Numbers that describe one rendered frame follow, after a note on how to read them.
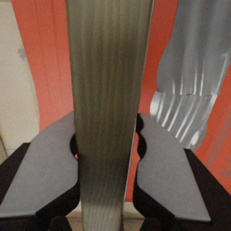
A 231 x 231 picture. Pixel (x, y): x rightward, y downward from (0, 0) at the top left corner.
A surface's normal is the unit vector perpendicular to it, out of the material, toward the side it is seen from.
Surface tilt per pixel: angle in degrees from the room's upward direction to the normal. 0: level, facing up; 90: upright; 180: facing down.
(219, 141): 0
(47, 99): 0
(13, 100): 0
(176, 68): 36
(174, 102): 28
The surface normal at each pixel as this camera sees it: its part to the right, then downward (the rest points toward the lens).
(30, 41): 0.01, 0.51
